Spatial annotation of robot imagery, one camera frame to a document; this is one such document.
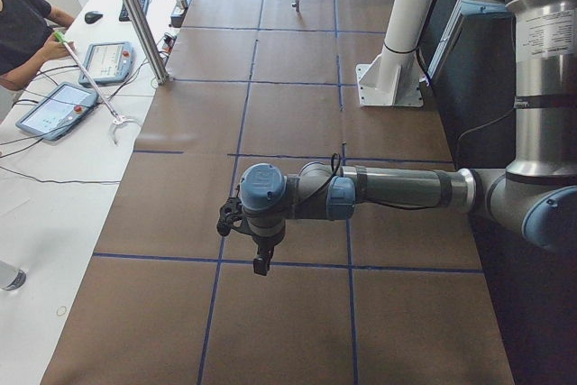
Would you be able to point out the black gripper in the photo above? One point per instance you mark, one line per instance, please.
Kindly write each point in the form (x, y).
(266, 243)

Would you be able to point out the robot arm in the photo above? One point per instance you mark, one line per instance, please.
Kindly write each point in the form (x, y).
(533, 196)

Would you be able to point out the reacher grabber tool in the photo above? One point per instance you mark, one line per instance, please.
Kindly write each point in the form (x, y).
(118, 119)

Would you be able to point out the white support column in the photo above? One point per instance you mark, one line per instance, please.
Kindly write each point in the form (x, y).
(392, 78)

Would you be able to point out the far teach pendant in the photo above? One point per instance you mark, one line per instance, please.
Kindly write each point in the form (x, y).
(109, 63)

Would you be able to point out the teach pendant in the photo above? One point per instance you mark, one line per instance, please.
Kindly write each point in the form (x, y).
(59, 112)
(109, 63)

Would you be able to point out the near teach pendant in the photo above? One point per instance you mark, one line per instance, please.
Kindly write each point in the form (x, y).
(59, 112)

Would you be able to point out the black computer mouse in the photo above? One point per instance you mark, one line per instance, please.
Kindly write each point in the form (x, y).
(92, 17)

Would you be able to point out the seated person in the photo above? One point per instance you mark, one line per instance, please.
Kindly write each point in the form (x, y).
(27, 41)

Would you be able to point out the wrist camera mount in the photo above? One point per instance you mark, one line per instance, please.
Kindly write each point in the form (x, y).
(231, 217)

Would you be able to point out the aluminium frame post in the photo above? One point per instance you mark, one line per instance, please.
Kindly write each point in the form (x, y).
(146, 40)

